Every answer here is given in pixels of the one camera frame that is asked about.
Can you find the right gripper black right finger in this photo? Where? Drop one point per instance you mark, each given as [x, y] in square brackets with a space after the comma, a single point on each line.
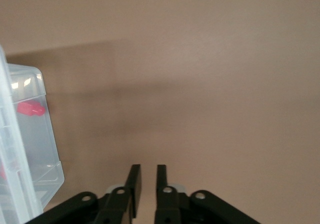
[167, 204]

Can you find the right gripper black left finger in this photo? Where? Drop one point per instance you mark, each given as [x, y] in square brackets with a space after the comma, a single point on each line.
[125, 201]

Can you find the clear plastic storage box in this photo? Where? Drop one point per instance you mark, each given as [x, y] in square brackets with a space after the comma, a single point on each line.
[37, 144]

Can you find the red toy building block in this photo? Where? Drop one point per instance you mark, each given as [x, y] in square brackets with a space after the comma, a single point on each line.
[2, 171]
[30, 109]

